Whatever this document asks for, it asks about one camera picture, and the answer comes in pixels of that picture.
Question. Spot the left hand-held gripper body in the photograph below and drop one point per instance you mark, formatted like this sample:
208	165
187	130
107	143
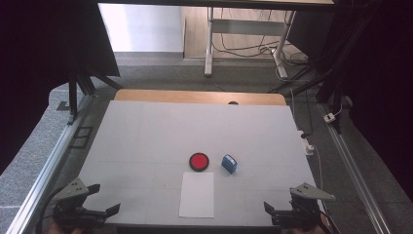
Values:
69	193

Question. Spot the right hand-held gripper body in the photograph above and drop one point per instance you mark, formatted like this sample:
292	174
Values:
308	191

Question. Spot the blue stamp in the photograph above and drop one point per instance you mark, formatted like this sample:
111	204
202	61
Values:
229	164

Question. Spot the person's left hand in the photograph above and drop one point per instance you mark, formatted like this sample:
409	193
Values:
65	231

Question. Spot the person's right hand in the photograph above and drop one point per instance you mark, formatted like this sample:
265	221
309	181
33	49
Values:
308	232

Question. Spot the white power strip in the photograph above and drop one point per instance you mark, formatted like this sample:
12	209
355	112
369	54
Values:
307	146

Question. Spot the white paper sheet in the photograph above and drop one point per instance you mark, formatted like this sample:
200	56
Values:
196	195

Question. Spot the small white adapter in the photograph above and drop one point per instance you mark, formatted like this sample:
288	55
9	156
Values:
329	117

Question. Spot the round red ink pad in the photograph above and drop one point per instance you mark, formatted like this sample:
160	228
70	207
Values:
199	162

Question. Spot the black metal stand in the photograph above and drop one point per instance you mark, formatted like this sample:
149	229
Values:
74	94
328	87

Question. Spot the black curtain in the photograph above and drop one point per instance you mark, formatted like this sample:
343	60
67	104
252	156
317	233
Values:
380	81
39	65

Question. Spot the aluminium rail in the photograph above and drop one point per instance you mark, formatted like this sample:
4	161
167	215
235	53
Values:
354	175
48	165

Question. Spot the white metal desk frame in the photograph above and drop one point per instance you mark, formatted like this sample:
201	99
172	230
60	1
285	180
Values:
246	26

